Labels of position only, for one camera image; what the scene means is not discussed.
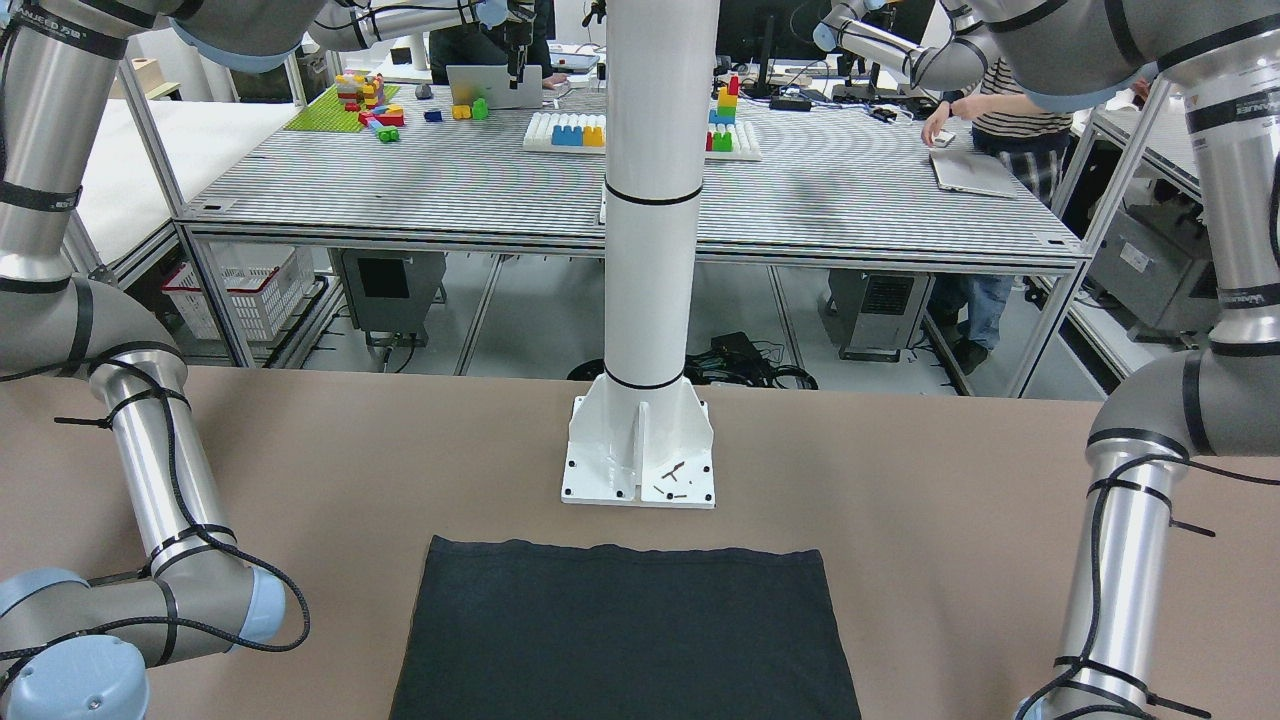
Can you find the white plastic basket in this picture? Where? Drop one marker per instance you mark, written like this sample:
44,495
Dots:
264,283

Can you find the silver laptop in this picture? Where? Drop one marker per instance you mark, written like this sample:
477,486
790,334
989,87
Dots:
469,83

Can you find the grey computer case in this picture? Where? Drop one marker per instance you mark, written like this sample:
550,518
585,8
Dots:
389,292

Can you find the black graphic t-shirt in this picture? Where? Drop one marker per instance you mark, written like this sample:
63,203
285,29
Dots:
517,630

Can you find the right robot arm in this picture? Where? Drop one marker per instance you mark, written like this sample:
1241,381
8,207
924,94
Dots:
74,649

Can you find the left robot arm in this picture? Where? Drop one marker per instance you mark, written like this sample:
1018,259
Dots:
1219,401

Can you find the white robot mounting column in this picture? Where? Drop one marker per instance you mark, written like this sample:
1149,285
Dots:
641,436

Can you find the green lego baseplate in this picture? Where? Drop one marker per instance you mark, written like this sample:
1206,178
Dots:
329,113

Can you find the white block tray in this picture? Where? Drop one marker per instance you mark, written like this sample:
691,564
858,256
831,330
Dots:
580,133

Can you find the closed grey laptop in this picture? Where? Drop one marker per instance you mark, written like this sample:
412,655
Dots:
972,172

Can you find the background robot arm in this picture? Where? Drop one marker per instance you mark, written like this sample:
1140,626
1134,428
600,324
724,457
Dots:
344,26

